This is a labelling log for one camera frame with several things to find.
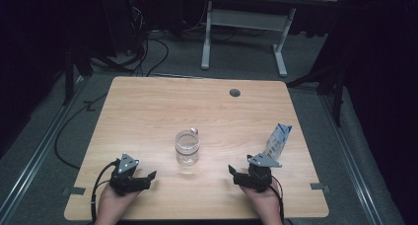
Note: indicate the metal floor rail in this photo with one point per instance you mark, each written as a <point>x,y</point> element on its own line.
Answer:
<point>36,154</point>
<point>351,162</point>

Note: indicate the dark computer tower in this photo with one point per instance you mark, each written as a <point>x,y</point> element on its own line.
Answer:
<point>125,21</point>

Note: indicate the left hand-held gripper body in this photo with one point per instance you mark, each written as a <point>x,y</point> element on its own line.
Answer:
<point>126,165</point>

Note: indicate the white and blue bag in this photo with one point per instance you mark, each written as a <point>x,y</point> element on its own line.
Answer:
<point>277,139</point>

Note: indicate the clear jar with hinged lid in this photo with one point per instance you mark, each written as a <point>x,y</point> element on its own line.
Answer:
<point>187,146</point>

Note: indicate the black stand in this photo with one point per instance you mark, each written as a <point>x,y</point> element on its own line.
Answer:
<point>68,77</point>
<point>338,100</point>

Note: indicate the person's right hand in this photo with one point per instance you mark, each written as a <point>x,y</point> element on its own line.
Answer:
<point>266,203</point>

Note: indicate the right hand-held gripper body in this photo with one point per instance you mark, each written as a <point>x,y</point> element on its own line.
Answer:
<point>259,177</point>

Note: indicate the person's left hand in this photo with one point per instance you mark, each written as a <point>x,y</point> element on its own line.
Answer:
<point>113,203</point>

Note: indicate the grey round table grommet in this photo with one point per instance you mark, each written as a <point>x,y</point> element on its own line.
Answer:
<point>235,92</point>

